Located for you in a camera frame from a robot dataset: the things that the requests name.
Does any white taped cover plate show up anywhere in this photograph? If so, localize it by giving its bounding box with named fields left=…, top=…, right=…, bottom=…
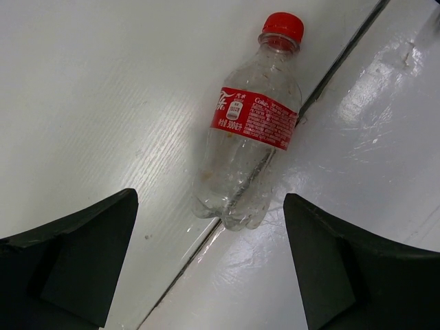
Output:
left=142, top=1, right=439, bottom=329

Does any red label red cap bottle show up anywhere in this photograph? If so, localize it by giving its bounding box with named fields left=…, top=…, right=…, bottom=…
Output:
left=192, top=12, right=305, bottom=231

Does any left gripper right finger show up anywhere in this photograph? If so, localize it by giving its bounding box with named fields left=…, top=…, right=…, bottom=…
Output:
left=283, top=194, right=439, bottom=329

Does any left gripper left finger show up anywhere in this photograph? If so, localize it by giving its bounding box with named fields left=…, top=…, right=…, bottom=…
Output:
left=1, top=188, right=138, bottom=329

